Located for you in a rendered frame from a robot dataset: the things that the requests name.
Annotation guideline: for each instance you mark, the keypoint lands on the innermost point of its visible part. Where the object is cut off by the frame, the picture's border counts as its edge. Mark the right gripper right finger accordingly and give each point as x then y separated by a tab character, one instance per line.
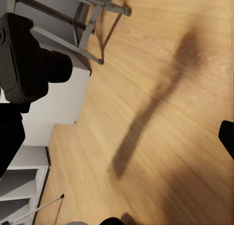
226	136

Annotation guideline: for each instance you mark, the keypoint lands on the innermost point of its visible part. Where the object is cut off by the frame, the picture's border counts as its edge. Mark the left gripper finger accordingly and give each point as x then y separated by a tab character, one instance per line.
22	108

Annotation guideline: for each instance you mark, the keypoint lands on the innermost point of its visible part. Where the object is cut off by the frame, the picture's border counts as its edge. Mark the digital camera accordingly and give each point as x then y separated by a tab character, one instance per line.
25	68

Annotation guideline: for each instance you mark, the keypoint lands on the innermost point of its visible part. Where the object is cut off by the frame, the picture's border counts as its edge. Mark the taboret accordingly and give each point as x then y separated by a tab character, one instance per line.
80	46

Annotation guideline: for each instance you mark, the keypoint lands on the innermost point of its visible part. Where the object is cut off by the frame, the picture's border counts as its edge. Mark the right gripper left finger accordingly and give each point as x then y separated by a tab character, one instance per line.
12	136

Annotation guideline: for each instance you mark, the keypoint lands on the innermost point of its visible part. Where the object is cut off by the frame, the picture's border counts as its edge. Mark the desk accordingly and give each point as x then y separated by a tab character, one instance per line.
63	102

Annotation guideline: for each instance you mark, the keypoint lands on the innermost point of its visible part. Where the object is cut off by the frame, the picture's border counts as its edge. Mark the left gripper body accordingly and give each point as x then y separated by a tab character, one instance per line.
9	115

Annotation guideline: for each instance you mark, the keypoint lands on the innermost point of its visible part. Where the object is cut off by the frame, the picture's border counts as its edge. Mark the camera tripod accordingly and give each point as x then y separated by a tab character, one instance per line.
10	223

